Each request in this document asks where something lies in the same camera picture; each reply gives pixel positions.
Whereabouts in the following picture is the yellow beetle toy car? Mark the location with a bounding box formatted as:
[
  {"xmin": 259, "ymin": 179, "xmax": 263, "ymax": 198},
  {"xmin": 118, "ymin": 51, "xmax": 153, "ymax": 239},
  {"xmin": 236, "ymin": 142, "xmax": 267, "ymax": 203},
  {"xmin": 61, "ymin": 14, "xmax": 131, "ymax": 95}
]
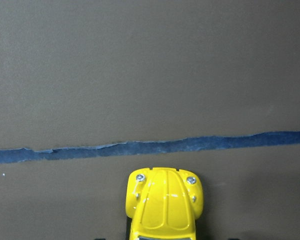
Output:
[{"xmin": 125, "ymin": 167, "xmax": 204, "ymax": 240}]

